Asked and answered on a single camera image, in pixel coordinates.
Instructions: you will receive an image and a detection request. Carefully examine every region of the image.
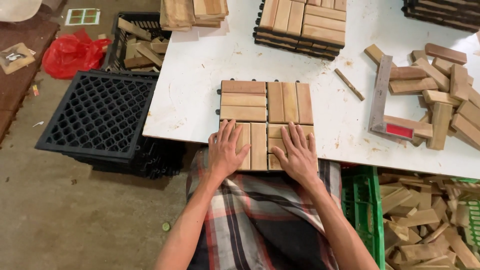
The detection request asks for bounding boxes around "person's left hand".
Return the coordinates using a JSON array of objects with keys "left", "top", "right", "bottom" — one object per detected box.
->
[{"left": 207, "top": 119, "right": 252, "bottom": 182}]

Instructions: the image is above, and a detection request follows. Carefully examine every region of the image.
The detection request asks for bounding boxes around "person's right hand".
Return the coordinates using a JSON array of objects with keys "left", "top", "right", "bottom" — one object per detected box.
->
[{"left": 271, "top": 121, "right": 319, "bottom": 186}]

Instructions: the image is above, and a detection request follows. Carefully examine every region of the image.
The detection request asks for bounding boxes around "single wooden deck tile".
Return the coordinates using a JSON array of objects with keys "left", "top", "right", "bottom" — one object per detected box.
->
[{"left": 216, "top": 78, "right": 316, "bottom": 172}]

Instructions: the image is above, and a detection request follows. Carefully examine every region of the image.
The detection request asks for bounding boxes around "plaid sarong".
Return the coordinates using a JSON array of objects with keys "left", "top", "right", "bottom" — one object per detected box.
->
[{"left": 186, "top": 148, "right": 343, "bottom": 270}]

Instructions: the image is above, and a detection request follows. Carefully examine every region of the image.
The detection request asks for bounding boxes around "thin wood strip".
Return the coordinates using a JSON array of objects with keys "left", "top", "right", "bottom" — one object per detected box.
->
[{"left": 334, "top": 68, "right": 366, "bottom": 102}]

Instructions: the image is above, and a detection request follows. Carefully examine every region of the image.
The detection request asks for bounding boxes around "green crate of wood offcuts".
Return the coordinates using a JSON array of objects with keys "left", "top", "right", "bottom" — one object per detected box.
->
[{"left": 340, "top": 164, "right": 480, "bottom": 270}]

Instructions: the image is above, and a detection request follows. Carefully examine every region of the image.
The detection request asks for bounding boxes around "stack of black plastic grids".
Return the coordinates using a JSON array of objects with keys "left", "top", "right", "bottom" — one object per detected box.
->
[{"left": 34, "top": 69, "right": 187, "bottom": 179}]

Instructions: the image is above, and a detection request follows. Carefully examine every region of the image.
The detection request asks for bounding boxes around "black crate of wood offcuts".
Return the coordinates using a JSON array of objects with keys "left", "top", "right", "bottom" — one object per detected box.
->
[{"left": 100, "top": 11, "right": 172, "bottom": 74}]

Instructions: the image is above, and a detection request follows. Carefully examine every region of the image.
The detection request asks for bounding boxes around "stack of finished deck tiles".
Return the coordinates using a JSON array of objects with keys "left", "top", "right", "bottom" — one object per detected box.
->
[{"left": 253, "top": 0, "right": 348, "bottom": 61}]

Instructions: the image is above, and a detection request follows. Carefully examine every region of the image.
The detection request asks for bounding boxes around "stack of long wood boards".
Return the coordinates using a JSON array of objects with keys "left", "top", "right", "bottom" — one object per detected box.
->
[{"left": 160, "top": 0, "right": 230, "bottom": 32}]

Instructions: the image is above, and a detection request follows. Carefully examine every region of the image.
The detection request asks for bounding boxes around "pile of short wood slats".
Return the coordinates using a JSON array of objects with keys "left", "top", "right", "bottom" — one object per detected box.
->
[{"left": 363, "top": 43, "right": 480, "bottom": 151}]

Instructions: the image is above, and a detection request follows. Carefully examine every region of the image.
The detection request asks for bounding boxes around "green lattice plastic crate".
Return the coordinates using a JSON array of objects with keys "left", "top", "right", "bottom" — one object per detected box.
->
[{"left": 451, "top": 176, "right": 480, "bottom": 249}]

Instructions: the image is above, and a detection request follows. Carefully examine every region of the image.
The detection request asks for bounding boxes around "red plastic bag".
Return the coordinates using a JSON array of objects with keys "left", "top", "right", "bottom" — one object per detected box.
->
[{"left": 41, "top": 29, "right": 113, "bottom": 80}]

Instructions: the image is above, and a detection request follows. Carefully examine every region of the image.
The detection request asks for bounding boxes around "green and white sticker sheet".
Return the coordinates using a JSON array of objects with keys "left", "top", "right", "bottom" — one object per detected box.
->
[{"left": 64, "top": 8, "right": 101, "bottom": 26}]

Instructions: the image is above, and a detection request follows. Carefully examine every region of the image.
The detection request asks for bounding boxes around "dark-edged stack of deck tiles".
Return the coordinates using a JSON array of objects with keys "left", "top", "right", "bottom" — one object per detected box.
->
[{"left": 401, "top": 0, "right": 480, "bottom": 33}]

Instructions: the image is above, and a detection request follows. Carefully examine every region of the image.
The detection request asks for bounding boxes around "low brown wooden platform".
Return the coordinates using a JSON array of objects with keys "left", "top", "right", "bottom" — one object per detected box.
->
[{"left": 0, "top": 18, "right": 61, "bottom": 145}]

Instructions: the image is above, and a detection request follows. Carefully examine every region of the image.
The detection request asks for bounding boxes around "cardboard piece with small bag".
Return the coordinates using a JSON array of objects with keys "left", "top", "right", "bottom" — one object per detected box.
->
[{"left": 0, "top": 42, "right": 37, "bottom": 75}]

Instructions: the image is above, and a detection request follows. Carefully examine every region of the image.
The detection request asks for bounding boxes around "white plastic object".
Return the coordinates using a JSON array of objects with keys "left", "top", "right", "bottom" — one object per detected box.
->
[{"left": 0, "top": 0, "right": 43, "bottom": 23}]

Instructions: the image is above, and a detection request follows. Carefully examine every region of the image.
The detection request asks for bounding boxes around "metal try square red handle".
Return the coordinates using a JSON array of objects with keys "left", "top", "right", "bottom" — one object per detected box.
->
[{"left": 368, "top": 55, "right": 415, "bottom": 142}]

